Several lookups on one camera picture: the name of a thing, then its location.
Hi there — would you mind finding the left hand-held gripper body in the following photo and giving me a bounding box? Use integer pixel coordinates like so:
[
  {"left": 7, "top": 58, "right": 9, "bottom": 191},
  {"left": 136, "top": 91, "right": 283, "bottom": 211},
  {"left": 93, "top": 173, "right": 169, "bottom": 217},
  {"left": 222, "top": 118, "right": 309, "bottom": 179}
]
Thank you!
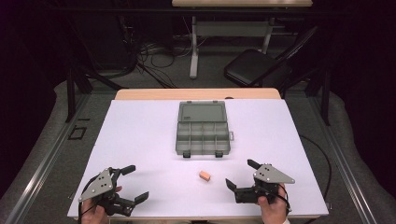
[{"left": 78, "top": 167, "right": 135, "bottom": 217}]

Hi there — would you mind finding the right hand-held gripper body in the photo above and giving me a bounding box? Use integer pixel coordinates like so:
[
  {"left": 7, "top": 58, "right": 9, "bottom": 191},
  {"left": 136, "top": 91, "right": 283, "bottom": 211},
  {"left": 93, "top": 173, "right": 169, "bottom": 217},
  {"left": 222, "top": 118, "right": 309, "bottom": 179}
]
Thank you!
[{"left": 233, "top": 163, "right": 296, "bottom": 205}]

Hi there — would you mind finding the person's left hand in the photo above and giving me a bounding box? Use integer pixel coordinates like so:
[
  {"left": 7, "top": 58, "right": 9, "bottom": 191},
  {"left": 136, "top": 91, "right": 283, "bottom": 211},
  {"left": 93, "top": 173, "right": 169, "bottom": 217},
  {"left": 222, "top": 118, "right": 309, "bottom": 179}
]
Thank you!
[{"left": 81, "top": 186, "right": 123, "bottom": 224}]

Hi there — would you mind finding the person's right hand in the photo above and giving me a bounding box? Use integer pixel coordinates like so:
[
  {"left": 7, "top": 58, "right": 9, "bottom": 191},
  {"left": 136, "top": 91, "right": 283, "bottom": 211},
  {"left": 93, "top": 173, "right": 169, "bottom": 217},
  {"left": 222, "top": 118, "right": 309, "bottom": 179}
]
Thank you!
[{"left": 257, "top": 183, "right": 292, "bottom": 224}]

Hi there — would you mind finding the white table board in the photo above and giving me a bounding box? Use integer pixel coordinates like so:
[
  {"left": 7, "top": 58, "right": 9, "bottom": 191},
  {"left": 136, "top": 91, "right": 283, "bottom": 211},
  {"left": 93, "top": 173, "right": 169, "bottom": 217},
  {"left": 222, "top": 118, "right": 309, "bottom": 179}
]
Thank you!
[{"left": 66, "top": 98, "right": 330, "bottom": 218}]

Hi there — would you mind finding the grey plastic organizer box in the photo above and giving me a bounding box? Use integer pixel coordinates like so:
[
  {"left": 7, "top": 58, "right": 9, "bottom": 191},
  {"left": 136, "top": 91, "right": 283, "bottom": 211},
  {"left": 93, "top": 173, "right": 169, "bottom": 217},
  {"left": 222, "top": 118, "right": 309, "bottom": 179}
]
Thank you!
[{"left": 175, "top": 100, "right": 235, "bottom": 159}]

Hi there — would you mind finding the wooden table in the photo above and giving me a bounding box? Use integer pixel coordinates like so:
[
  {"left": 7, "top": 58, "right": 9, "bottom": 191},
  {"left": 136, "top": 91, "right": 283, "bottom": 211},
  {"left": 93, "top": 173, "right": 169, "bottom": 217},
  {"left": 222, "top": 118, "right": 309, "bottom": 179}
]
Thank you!
[{"left": 114, "top": 88, "right": 282, "bottom": 101}]

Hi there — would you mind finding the black metal stand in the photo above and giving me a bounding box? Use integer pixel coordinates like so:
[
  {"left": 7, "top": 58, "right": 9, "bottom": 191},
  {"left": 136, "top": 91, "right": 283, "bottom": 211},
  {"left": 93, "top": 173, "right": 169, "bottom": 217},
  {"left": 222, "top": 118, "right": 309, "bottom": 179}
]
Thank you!
[
  {"left": 279, "top": 60, "right": 332, "bottom": 127},
  {"left": 64, "top": 18, "right": 129, "bottom": 124}
]

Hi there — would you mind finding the black folding chair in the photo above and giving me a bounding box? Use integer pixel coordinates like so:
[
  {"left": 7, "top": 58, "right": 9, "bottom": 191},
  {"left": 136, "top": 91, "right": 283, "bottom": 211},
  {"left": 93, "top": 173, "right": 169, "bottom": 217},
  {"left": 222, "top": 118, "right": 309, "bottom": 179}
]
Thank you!
[{"left": 223, "top": 25, "right": 321, "bottom": 90}]

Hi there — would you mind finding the desk with white legs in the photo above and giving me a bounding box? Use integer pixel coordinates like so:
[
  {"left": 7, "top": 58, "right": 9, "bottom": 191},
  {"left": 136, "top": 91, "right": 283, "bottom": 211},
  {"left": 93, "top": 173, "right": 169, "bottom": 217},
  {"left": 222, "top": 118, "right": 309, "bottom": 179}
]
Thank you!
[{"left": 172, "top": 0, "right": 314, "bottom": 79}]

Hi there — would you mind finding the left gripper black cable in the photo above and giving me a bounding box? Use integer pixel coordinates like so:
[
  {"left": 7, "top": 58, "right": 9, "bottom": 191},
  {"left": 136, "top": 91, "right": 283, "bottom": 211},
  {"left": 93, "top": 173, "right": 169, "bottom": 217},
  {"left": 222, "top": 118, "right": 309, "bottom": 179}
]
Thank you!
[{"left": 78, "top": 175, "right": 100, "bottom": 224}]

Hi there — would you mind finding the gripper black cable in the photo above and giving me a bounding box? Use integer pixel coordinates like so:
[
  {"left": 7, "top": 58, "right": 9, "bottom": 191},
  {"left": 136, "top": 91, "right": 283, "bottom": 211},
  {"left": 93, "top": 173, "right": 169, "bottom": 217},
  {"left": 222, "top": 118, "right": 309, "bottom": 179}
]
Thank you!
[
  {"left": 78, "top": 175, "right": 100, "bottom": 224},
  {"left": 277, "top": 184, "right": 292, "bottom": 214}
]

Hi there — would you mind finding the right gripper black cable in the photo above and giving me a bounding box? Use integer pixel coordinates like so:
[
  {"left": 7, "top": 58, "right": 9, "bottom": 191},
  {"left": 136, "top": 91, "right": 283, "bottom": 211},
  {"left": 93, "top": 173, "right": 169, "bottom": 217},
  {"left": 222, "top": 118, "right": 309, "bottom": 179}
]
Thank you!
[{"left": 277, "top": 184, "right": 292, "bottom": 214}]

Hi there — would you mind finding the black floor cable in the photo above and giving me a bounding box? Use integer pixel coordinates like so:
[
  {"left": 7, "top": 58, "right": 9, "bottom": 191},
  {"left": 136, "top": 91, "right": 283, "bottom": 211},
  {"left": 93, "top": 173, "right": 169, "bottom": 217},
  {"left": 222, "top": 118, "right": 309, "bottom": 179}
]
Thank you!
[{"left": 299, "top": 134, "right": 332, "bottom": 202}]

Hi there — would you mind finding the metal floor rail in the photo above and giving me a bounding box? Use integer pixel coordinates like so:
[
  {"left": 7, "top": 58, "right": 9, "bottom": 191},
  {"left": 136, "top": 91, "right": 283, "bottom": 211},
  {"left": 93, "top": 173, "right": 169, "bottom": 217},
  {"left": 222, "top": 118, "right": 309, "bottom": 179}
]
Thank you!
[
  {"left": 4, "top": 92, "right": 92, "bottom": 224},
  {"left": 311, "top": 96, "right": 378, "bottom": 224}
]

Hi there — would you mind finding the bundle of floor cables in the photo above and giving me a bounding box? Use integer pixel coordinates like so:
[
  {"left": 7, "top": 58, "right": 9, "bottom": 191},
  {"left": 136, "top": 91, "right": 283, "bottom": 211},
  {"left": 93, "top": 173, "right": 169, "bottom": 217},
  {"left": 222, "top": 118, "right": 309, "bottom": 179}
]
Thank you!
[{"left": 122, "top": 18, "right": 194, "bottom": 89}]

